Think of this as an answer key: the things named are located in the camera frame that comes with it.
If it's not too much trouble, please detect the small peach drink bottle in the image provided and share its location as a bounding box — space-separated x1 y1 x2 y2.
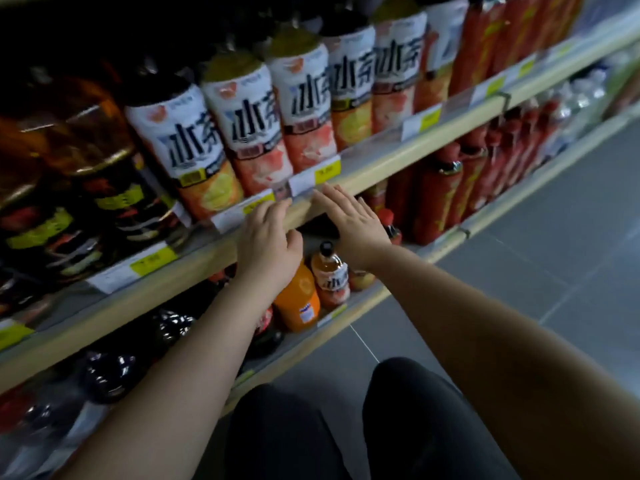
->
348 269 377 292

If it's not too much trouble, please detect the small bottle red cap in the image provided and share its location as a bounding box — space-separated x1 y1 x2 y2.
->
377 209 403 246

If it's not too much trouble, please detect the row of tall red bottles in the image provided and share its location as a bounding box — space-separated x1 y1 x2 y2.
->
449 0 587 96

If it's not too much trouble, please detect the tea bottle white pink label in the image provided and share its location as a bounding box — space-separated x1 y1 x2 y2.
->
200 51 294 196
265 29 339 173
371 0 429 134

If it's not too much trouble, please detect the person's right leg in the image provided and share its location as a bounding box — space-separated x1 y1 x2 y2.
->
362 357 523 480

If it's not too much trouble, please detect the person's left leg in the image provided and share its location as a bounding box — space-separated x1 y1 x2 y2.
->
224 385 353 480

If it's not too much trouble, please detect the group of dark label bottles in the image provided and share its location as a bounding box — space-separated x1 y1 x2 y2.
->
0 57 193 318

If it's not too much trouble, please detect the person's right forearm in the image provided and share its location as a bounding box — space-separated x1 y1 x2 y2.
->
370 245 640 480

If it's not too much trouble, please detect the tea bottle white yellow label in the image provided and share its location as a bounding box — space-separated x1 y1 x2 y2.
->
124 77 245 221
319 12 377 151
413 0 470 114

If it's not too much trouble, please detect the small tea bottle black cap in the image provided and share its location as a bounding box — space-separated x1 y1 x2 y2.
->
310 241 351 310

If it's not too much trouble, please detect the row of clear water bottles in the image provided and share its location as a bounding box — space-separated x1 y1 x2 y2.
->
544 50 626 158

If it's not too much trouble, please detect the orange juice bottle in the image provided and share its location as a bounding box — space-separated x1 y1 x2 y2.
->
273 262 321 333

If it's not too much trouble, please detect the person's right hand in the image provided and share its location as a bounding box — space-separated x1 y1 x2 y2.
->
312 184 393 271

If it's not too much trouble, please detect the person's left hand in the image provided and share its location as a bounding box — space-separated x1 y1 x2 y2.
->
235 197 304 291

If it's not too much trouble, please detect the person's leg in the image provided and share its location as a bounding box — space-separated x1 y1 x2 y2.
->
224 385 353 480
362 357 523 480

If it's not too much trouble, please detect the row of red capped bottles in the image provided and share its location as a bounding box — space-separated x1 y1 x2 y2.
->
385 97 558 246

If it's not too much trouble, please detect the row of dark soda bottles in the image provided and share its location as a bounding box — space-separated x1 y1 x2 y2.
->
80 279 287 406

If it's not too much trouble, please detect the person's left forearm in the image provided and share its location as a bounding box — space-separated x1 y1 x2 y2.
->
59 275 281 480

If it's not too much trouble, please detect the group of clear plastic bottles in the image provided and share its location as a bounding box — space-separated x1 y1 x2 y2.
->
0 382 108 480

